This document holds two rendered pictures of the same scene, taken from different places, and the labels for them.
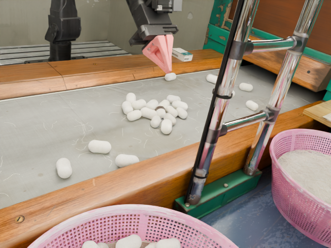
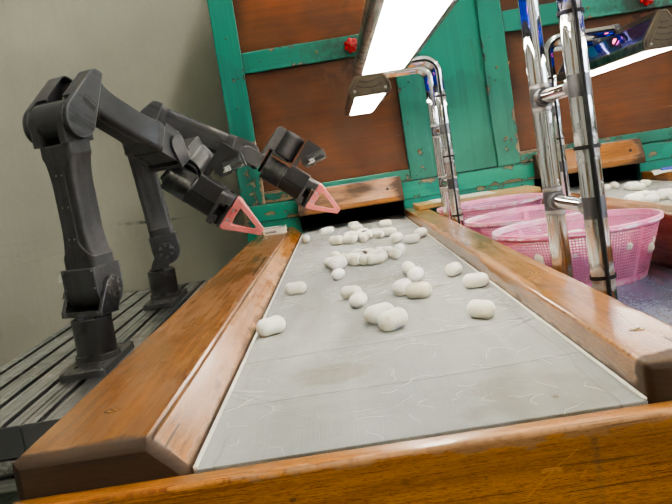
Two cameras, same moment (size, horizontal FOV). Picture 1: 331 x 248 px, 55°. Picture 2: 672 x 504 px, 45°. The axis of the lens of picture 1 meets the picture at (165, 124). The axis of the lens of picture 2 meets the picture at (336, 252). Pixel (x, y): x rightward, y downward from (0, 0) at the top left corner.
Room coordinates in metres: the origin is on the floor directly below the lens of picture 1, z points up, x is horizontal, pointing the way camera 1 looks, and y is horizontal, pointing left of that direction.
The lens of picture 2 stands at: (-0.70, 1.36, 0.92)
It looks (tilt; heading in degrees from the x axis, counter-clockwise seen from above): 6 degrees down; 316
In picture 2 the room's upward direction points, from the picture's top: 9 degrees counter-clockwise
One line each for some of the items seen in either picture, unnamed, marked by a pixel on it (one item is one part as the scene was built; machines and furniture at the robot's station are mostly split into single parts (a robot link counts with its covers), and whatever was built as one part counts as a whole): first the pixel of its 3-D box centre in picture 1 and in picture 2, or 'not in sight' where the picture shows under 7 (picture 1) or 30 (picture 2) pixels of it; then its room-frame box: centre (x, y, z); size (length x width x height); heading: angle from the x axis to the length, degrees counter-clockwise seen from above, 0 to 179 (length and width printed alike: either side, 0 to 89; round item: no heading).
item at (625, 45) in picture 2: not in sight; (609, 50); (0.16, -0.40, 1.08); 0.62 x 0.08 x 0.07; 135
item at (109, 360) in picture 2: not in sight; (95, 338); (0.49, 0.77, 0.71); 0.20 x 0.07 x 0.08; 137
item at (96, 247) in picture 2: not in sight; (77, 205); (0.49, 0.75, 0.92); 0.07 x 0.06 x 0.33; 21
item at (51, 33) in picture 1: (63, 32); (162, 256); (0.92, 0.35, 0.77); 0.09 x 0.06 x 0.06; 147
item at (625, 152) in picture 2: not in sight; (588, 158); (0.43, -0.76, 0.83); 0.30 x 0.06 x 0.07; 45
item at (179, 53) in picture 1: (181, 54); (274, 230); (0.93, -0.01, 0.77); 0.06 x 0.04 x 0.02; 45
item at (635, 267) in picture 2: not in sight; (578, 250); (-0.04, 0.18, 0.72); 0.27 x 0.27 x 0.10
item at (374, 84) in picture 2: not in sight; (362, 89); (0.55, -0.01, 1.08); 0.62 x 0.08 x 0.07; 135
